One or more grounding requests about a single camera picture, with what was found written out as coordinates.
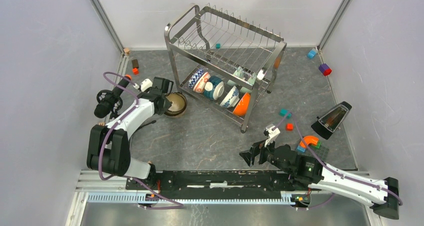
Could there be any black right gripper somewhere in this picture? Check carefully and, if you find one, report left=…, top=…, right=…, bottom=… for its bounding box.
left=238, top=135, right=292, bottom=175

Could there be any black patterned bowl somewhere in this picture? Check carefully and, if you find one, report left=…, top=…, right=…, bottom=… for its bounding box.
left=164, top=92, right=188, bottom=118

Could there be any blue white floral bowl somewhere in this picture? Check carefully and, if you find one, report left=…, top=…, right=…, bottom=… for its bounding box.
left=219, top=86, right=240, bottom=108

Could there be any stainless steel dish rack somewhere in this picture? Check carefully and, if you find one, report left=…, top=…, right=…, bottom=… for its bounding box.
left=164, top=4, right=287, bottom=132

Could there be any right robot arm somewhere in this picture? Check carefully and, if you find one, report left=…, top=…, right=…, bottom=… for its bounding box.
left=239, top=141, right=402, bottom=220

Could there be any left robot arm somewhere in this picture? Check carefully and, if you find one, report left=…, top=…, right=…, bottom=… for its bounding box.
left=86, top=77, right=174, bottom=190

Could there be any blue white zigzag bowl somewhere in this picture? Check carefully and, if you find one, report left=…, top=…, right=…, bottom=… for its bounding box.
left=187, top=68, right=205, bottom=89

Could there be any small orange red cube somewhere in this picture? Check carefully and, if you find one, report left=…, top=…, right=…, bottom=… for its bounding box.
left=132, top=68, right=139, bottom=75

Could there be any black mini tripod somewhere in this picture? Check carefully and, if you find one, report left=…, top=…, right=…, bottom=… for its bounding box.
left=112, top=110, right=157, bottom=132

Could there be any brown block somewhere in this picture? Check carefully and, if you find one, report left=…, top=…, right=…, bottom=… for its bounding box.
left=131, top=59, right=139, bottom=69

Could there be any orange bowl white inside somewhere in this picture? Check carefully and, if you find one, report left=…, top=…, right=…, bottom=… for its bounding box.
left=232, top=93, right=251, bottom=117

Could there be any blue lego brick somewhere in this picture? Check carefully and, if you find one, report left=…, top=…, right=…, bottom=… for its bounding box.
left=296, top=146, right=307, bottom=153

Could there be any teal block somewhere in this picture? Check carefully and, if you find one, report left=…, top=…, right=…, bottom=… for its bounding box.
left=279, top=109, right=292, bottom=119

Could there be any black microphone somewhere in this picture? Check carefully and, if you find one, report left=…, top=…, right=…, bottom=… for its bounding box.
left=94, top=86, right=123, bottom=119

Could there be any teal glazed bowl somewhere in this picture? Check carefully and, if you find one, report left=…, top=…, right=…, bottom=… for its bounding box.
left=203, top=76, right=225, bottom=100

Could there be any orange arch block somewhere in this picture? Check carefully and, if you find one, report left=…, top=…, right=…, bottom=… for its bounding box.
left=299, top=135, right=321, bottom=148

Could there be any grey lego baseplate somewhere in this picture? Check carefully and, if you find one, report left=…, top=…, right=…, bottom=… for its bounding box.
left=309, top=144, right=330, bottom=162

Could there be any pale green bowl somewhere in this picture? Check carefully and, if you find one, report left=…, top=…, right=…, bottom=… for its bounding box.
left=233, top=66, right=257, bottom=94

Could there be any black metronome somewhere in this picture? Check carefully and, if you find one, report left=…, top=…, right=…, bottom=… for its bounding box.
left=311, top=101, right=352, bottom=140

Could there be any red purple block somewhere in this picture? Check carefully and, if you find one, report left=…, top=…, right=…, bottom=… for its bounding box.
left=318, top=63, right=332, bottom=76

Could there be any light blue block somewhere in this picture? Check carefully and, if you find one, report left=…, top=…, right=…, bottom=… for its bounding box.
left=307, top=48, right=318, bottom=59

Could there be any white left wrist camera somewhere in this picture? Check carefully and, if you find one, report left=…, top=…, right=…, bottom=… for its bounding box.
left=133, top=79, right=153, bottom=92

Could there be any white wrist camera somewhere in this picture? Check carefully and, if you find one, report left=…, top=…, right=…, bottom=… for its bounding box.
left=263, top=124, right=280, bottom=147
left=133, top=79, right=153, bottom=92

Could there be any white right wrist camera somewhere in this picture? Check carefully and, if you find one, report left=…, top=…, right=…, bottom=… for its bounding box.
left=263, top=124, right=280, bottom=147

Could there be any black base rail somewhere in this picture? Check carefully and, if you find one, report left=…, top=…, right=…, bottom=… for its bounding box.
left=142, top=170, right=308, bottom=199

